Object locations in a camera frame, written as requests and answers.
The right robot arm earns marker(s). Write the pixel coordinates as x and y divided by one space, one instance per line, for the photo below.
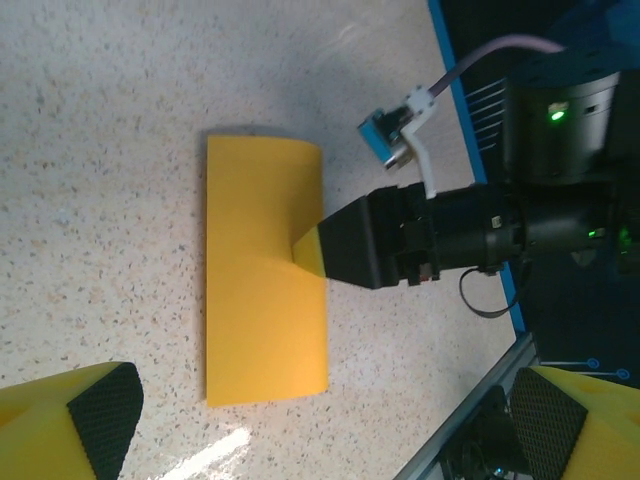
565 150

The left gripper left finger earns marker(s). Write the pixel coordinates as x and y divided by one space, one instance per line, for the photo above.
45 430

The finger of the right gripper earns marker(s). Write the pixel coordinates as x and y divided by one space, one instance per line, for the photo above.
365 220
365 265

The aluminium frame rail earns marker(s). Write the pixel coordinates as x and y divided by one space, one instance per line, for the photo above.
450 430

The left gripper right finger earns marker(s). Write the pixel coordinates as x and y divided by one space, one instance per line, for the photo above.
590 430

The yellow cloth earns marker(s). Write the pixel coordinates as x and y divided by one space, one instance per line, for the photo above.
260 310

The blue table edge strip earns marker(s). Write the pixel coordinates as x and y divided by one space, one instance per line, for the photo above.
444 30

